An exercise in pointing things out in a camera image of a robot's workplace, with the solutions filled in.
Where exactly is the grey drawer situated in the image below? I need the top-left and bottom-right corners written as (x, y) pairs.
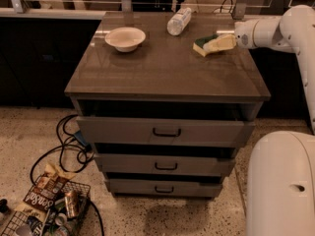
top-left (77, 116), bottom-right (254, 148)
top-left (94, 153), bottom-right (235, 176)
top-left (106, 179), bottom-right (222, 198)

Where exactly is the bottom grey drawer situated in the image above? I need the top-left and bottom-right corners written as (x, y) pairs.
top-left (106, 179), bottom-right (222, 198)

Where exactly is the grey drawer cabinet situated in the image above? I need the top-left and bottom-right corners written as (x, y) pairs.
top-left (65, 13), bottom-right (270, 184)

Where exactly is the middle grey drawer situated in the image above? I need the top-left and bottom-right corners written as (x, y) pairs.
top-left (94, 153), bottom-right (235, 176)

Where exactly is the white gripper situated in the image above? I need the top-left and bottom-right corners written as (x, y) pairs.
top-left (203, 20), bottom-right (258, 53)

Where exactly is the black wire basket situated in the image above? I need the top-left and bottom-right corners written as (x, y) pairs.
top-left (0, 181), bottom-right (91, 236)

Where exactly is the top grey drawer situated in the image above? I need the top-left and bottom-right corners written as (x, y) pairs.
top-left (77, 116), bottom-right (254, 148)

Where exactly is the clear plastic water bottle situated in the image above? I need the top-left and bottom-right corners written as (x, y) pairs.
top-left (166, 8), bottom-right (192, 36)

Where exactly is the brown snack bag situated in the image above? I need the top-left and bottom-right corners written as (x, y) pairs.
top-left (15, 162), bottom-right (76, 219)

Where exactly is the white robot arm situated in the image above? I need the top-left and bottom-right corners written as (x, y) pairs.
top-left (202, 5), bottom-right (315, 236)

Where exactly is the copper drink can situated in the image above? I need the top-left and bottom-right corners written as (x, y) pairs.
top-left (64, 191), bottom-right (80, 218)

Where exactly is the green and yellow sponge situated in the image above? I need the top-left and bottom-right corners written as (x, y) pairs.
top-left (193, 34), bottom-right (218, 57)

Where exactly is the black floor cable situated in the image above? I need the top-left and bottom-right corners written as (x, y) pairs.
top-left (29, 114), bottom-right (105, 236)

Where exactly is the white paper bowl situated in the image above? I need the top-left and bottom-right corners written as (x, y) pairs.
top-left (104, 27), bottom-right (146, 53)

